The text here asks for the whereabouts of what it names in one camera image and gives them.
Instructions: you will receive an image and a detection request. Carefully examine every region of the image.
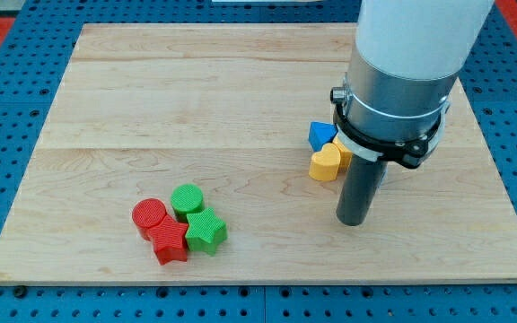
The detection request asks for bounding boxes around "black clamp ring with bolt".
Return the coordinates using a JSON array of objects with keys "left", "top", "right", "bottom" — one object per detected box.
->
[{"left": 329, "top": 86, "right": 451, "bottom": 170}]

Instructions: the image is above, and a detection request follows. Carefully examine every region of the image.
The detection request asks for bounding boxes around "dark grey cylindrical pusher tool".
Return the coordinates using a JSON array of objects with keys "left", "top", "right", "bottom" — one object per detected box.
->
[{"left": 336, "top": 155, "right": 388, "bottom": 226}]

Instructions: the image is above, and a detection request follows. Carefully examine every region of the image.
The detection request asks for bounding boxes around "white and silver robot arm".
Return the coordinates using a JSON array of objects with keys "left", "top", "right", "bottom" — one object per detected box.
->
[{"left": 346, "top": 0, "right": 494, "bottom": 142}]

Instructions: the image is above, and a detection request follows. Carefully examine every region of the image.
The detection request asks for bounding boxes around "green cylinder block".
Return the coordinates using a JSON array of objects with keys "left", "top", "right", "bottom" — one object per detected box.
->
[{"left": 171, "top": 184, "right": 205, "bottom": 223}]

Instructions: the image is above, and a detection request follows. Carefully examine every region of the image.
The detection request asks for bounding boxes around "red star block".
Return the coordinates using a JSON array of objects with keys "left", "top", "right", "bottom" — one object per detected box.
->
[{"left": 147, "top": 215, "right": 188, "bottom": 266}]

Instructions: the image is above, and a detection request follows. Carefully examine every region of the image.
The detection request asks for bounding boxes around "light wooden board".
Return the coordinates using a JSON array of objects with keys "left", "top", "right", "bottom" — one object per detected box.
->
[{"left": 0, "top": 23, "right": 517, "bottom": 286}]

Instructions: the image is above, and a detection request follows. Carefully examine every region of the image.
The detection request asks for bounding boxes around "blue block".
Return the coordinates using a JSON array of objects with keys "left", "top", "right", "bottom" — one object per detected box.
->
[{"left": 308, "top": 121, "right": 337, "bottom": 152}]

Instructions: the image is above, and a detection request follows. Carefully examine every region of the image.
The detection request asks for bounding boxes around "green star block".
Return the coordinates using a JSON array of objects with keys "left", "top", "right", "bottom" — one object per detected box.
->
[{"left": 185, "top": 207, "right": 228, "bottom": 256}]

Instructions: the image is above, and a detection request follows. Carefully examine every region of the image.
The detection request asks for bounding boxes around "yellow block behind heart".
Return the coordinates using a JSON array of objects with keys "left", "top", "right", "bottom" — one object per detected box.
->
[{"left": 332, "top": 135, "right": 353, "bottom": 172}]

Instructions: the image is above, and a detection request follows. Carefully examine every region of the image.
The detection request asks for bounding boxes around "red cylinder block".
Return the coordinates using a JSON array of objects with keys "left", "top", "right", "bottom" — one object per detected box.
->
[{"left": 131, "top": 198, "right": 167, "bottom": 240}]

